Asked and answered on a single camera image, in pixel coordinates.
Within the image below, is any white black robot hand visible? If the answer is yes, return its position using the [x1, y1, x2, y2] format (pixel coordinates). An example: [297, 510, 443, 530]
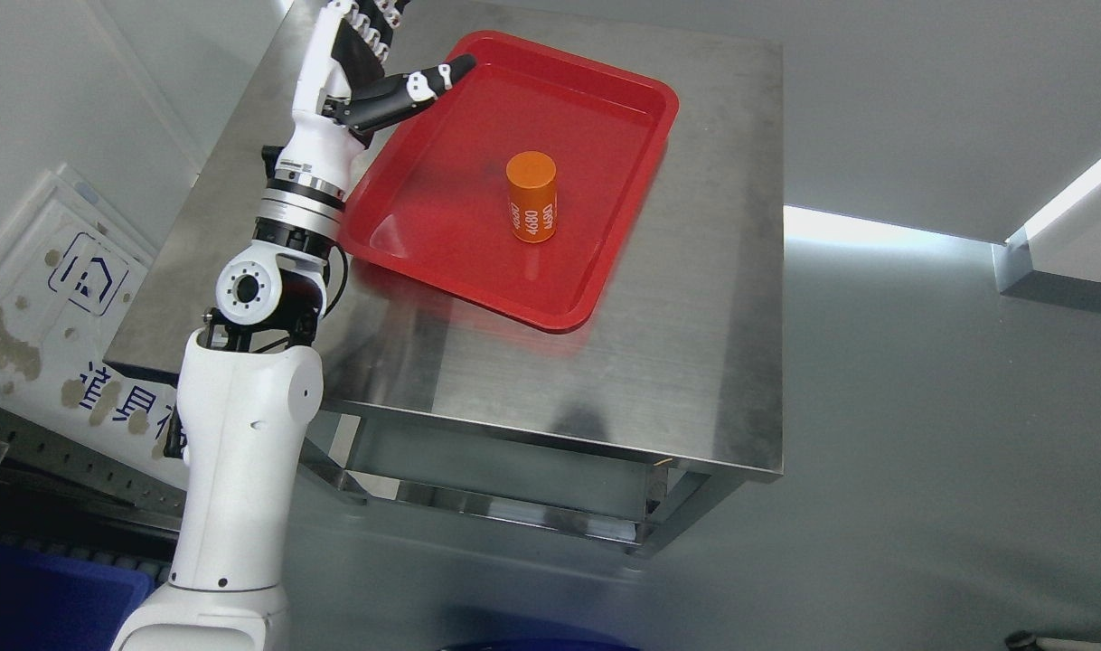
[264, 1, 477, 200]

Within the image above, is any orange cylindrical capacitor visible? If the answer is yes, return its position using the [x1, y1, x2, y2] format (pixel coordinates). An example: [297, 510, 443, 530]
[504, 151, 558, 245]

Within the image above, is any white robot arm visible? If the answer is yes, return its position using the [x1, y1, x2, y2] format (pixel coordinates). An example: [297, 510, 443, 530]
[113, 160, 347, 650]

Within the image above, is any steel flow rack shelf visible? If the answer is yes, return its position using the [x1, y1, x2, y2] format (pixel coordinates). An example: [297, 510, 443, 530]
[0, 408, 185, 594]

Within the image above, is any red plastic tray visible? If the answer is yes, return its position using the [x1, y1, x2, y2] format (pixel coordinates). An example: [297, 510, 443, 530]
[341, 30, 680, 333]

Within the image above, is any white sign board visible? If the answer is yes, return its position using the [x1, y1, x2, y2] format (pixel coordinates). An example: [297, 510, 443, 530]
[0, 164, 188, 489]

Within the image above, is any stainless steel table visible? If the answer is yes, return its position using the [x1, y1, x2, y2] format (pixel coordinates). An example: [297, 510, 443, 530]
[103, 0, 785, 557]

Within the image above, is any blue bin lower middle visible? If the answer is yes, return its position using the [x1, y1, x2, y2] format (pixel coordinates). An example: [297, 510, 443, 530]
[0, 544, 155, 650]

